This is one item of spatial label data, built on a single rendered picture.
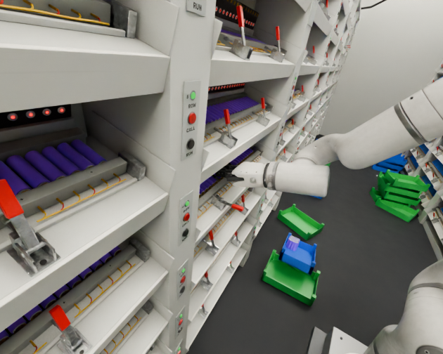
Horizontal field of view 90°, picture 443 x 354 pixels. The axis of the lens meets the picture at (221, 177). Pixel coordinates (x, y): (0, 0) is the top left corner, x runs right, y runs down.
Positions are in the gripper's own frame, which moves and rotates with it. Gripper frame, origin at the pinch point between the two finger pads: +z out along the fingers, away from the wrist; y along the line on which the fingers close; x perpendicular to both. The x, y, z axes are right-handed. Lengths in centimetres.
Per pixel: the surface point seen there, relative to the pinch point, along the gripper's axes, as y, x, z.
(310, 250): 75, -88, -21
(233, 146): -9.3, 11.3, -9.2
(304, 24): 35, 42, -18
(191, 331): -18, -66, 13
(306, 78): 105, 24, -8
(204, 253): -11.8, -26.2, 3.6
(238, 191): 2.1, -8.1, -3.8
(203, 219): -17.4, -7.4, -2.4
